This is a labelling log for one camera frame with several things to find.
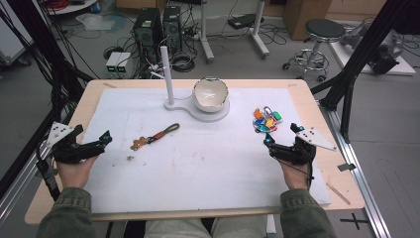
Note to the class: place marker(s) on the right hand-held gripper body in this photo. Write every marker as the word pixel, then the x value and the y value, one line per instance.
pixel 292 153

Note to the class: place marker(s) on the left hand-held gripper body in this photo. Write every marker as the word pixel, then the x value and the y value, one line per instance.
pixel 74 152

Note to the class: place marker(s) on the yellow key tag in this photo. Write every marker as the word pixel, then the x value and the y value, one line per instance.
pixel 270 123

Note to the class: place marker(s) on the white pole stand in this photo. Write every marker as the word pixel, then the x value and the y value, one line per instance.
pixel 167 76

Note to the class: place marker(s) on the person's left hand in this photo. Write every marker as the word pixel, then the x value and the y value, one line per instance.
pixel 75 175

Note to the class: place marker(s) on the person's right hand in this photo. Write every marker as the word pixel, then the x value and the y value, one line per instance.
pixel 295 177

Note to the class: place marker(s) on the black tape piece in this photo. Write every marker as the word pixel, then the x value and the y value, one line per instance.
pixel 346 167

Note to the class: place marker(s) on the thin wooden stick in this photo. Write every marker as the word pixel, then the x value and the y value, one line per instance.
pixel 338 194

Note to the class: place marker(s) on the white power supply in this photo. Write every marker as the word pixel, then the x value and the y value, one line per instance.
pixel 112 62
pixel 125 64

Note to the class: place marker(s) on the white floor stand leg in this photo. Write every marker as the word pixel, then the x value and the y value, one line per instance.
pixel 205 43
pixel 259 36

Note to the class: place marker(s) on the black round stool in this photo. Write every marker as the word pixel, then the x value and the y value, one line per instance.
pixel 323 29

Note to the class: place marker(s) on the clear plastic sheet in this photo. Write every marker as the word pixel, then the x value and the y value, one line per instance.
pixel 99 22

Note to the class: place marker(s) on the cardboard box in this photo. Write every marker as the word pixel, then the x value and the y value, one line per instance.
pixel 303 16

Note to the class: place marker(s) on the grey cabinet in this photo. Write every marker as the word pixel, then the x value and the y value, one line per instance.
pixel 11 36

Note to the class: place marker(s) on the grey machine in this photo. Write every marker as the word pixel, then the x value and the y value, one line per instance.
pixel 386 54

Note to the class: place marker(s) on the person's legs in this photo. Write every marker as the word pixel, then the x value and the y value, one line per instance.
pixel 178 229

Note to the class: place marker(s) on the black computer tower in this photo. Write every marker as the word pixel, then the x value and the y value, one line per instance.
pixel 172 28
pixel 147 33

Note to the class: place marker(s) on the black flat device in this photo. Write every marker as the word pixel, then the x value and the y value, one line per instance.
pixel 244 21

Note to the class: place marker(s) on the round white table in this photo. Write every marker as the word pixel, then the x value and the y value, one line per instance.
pixel 71 7

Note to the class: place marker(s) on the white floor board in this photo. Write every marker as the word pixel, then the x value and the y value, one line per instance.
pixel 406 68

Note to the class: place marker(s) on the aluminium rail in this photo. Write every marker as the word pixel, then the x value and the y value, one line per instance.
pixel 360 178
pixel 18 195

